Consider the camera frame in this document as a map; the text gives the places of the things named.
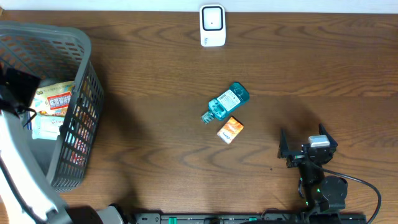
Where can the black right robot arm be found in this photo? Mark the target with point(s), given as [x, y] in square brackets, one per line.
[323, 193]

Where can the small orange box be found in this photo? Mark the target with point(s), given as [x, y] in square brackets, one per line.
[230, 130]

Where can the green wet wipes pack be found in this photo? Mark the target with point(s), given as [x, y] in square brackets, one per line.
[46, 127]

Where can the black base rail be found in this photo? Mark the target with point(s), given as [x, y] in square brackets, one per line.
[268, 217]

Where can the teal mouthwash bottle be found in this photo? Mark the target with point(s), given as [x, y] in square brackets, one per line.
[222, 106]

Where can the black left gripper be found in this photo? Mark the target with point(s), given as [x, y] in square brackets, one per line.
[14, 85]

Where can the grey plastic shopping basket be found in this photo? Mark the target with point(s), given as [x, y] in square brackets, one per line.
[58, 54]

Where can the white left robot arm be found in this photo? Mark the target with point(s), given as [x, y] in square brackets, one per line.
[25, 191]

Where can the red label cleaning sheet pack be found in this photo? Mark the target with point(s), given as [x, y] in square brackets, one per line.
[53, 100]

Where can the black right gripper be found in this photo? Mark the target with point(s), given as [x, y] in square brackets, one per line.
[296, 157]

